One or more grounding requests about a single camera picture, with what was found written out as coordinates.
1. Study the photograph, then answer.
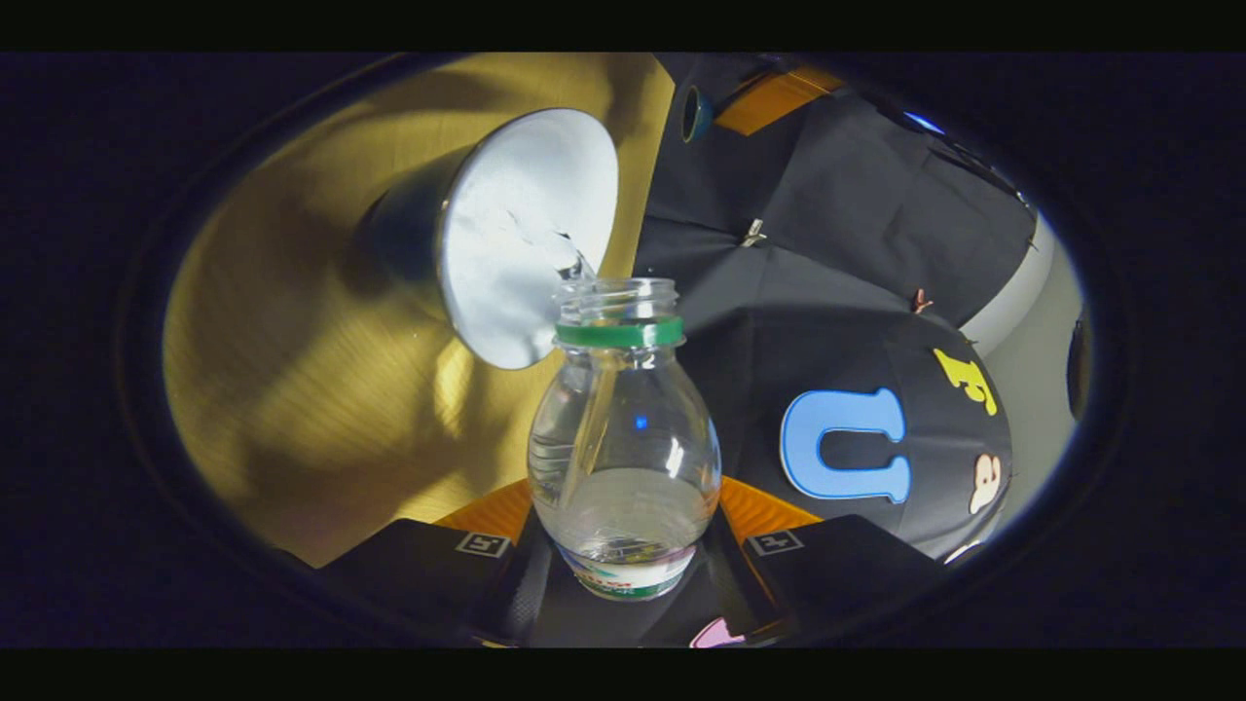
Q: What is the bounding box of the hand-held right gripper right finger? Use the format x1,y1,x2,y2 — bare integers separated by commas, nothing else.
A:
701,474,947,646

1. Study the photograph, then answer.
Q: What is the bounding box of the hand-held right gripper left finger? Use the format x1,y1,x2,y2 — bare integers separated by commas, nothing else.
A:
316,475,556,646

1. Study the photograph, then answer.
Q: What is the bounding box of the clear plastic water bottle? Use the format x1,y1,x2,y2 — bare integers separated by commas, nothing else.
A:
527,277,723,602

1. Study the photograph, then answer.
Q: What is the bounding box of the black backdrop cloth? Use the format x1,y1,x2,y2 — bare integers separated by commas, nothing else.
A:
531,53,1041,648

